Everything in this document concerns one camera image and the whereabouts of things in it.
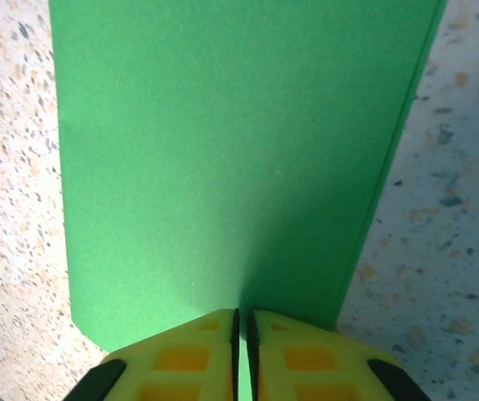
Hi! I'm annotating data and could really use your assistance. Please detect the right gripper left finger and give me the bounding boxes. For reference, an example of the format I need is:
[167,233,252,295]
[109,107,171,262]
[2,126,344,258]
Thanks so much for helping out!
[63,307,240,401]

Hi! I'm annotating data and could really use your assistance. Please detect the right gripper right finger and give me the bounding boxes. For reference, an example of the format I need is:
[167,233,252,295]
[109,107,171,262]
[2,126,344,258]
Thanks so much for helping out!
[247,308,428,401]

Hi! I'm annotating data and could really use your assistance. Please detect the green paper sheet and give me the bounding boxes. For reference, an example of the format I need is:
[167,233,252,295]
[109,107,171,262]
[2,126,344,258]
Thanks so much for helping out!
[48,0,448,401]

